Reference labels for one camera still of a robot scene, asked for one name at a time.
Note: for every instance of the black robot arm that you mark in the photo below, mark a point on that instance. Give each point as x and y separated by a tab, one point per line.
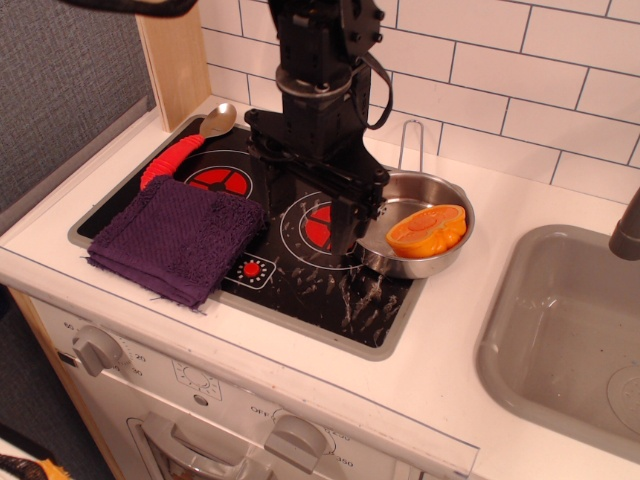
324	77

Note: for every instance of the grey faucet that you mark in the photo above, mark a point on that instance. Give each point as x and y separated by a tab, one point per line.
625	239

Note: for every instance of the grey timer knob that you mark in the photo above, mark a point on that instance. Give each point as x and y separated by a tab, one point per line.
96	350

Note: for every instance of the black toy stovetop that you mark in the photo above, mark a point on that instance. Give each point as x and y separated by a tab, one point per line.
288	274

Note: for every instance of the stainless steel pot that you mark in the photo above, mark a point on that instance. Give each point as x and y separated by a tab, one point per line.
405	194

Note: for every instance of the grey toy sink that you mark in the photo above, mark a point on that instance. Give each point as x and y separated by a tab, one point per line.
560	346

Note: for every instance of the purple folded towel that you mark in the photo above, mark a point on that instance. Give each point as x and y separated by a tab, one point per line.
176	240

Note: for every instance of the wooden side post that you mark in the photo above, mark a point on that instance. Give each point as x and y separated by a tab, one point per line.
176	61

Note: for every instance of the grey oven knob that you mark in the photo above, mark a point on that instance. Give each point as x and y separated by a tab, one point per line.
297	442

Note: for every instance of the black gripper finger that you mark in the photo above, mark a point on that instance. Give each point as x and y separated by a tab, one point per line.
277	186
350	219

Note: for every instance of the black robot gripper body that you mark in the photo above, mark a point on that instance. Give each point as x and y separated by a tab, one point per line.
322	141

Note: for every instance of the orange plush toy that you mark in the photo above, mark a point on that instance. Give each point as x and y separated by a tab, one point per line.
52	471

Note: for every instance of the red handled metal spoon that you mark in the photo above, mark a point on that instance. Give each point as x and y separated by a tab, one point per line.
217	123

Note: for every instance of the oven door handle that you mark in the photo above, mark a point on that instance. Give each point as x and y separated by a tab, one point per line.
187	447

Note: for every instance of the orange toy half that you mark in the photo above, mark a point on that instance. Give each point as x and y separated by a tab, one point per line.
428	232

